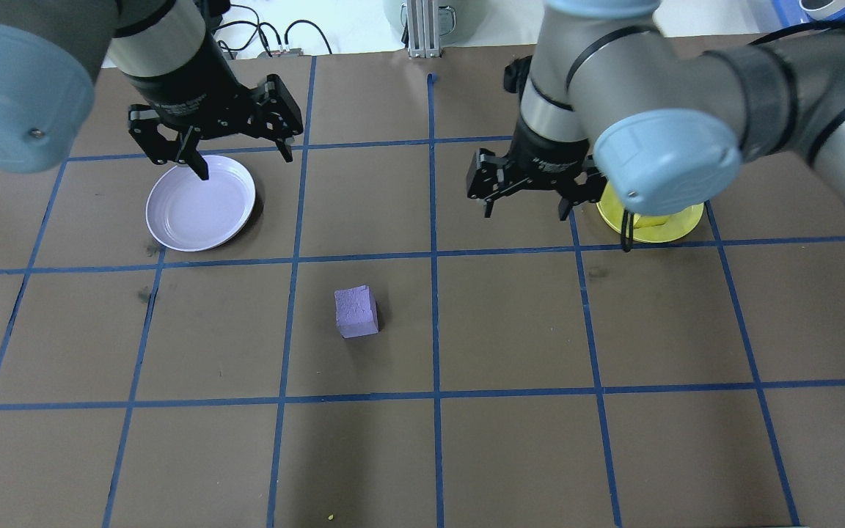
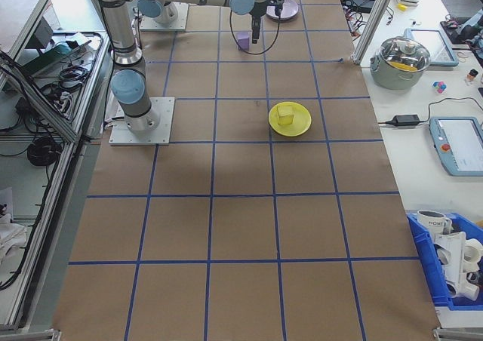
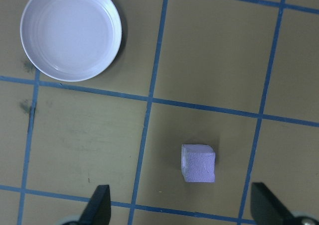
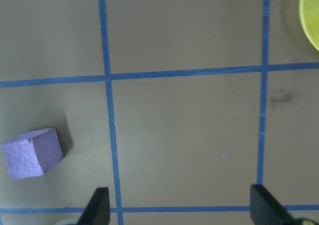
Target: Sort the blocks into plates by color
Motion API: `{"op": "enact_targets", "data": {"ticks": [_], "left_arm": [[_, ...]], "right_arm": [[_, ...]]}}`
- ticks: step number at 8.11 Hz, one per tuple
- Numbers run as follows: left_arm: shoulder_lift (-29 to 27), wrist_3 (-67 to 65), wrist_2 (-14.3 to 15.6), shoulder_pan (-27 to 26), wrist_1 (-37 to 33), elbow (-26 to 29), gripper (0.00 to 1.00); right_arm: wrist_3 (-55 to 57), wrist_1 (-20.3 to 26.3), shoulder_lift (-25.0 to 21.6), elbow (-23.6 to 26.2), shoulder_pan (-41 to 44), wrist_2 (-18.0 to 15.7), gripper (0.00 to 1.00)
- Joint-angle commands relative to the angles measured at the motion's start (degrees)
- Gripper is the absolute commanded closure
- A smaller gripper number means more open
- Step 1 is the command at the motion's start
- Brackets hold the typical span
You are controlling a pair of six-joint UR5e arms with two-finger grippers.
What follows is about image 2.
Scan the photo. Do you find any yellow foam block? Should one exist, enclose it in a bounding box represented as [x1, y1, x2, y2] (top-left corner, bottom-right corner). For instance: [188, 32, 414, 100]
[276, 105, 295, 126]

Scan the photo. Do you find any purple plate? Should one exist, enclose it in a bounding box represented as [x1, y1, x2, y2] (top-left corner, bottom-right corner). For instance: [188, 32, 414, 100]
[266, 0, 300, 21]

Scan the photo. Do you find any yellow plate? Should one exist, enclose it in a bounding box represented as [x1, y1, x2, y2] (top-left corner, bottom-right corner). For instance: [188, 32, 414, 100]
[268, 101, 313, 137]

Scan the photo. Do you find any grey cooking pot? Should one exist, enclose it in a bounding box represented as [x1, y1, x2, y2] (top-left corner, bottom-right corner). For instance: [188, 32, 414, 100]
[369, 35, 432, 91]

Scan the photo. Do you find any glass pot lid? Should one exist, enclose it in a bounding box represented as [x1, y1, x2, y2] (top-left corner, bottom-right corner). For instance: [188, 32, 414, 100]
[379, 35, 431, 72]

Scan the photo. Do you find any yellow toy food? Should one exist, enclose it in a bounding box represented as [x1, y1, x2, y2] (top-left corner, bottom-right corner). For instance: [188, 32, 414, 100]
[390, 60, 419, 72]

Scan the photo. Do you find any small black power adapter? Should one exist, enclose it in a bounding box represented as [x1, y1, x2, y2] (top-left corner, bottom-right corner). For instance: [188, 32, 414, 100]
[392, 114, 422, 126]

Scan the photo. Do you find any light blue teach pendant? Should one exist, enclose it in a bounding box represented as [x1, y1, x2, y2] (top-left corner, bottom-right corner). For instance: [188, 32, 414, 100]
[404, 27, 460, 68]
[429, 115, 483, 177]

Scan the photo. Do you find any white paper sheet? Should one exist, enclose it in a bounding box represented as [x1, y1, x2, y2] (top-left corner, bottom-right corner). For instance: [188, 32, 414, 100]
[63, 31, 91, 47]

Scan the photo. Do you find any dark green board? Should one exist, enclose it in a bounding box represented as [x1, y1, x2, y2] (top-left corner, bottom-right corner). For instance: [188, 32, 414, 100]
[28, 41, 94, 70]

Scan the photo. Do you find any grey metal box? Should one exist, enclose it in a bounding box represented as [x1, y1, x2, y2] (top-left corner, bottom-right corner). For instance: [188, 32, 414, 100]
[25, 16, 54, 51]

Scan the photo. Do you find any white mug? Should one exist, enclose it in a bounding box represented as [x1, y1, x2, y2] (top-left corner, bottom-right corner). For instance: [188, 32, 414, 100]
[416, 209, 453, 237]

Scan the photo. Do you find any blue plastic bin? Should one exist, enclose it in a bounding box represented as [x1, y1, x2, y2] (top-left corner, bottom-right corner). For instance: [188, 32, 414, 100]
[406, 211, 483, 312]

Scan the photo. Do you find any white pipe fitting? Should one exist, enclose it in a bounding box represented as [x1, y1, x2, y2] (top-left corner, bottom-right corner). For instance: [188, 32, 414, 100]
[463, 238, 483, 272]
[452, 278, 483, 300]

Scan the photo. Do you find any white cloth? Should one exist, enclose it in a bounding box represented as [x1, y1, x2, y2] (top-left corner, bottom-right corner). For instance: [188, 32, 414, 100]
[0, 212, 28, 269]

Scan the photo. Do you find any aluminium profile bar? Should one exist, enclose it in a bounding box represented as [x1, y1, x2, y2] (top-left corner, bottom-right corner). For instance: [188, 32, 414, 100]
[432, 327, 483, 341]
[0, 327, 61, 341]

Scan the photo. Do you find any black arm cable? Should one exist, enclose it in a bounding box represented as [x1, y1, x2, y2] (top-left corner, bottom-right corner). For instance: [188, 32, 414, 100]
[229, 11, 281, 57]

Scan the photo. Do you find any white square base plate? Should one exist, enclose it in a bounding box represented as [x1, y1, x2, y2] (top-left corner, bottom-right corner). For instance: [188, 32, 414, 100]
[139, 2, 190, 32]
[108, 96, 177, 146]

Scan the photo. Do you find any aluminium profile post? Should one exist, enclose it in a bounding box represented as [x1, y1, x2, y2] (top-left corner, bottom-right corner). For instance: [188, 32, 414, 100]
[352, 0, 400, 66]

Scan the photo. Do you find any black cable bundle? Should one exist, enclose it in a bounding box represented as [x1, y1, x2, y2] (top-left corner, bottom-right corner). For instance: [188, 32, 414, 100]
[56, 64, 91, 84]

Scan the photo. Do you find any V-shaped metal bar frame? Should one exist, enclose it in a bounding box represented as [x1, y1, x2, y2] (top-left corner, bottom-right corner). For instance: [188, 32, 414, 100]
[0, 0, 114, 333]

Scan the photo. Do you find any black adapter cable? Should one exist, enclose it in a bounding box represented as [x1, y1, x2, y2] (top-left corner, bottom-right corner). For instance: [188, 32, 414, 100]
[419, 97, 483, 123]

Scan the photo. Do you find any black coiled cable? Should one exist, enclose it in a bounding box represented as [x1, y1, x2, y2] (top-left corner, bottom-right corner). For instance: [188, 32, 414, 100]
[26, 136, 63, 167]

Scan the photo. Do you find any white plastic bracket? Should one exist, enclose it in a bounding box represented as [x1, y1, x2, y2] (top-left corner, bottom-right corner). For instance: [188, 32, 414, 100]
[432, 230, 469, 293]

